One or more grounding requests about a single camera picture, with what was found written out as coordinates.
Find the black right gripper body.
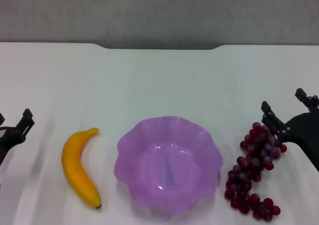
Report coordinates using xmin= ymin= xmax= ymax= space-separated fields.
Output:
xmin=279 ymin=110 xmax=319 ymax=172

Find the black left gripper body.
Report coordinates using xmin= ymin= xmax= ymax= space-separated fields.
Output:
xmin=0 ymin=126 xmax=26 ymax=166

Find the dark red grape bunch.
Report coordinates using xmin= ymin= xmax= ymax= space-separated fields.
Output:
xmin=224 ymin=121 xmax=288 ymax=222

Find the yellow banana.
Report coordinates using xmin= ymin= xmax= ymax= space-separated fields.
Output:
xmin=61 ymin=127 xmax=102 ymax=210

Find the purple wavy plastic bowl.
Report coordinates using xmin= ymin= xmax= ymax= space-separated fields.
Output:
xmin=114 ymin=115 xmax=224 ymax=214

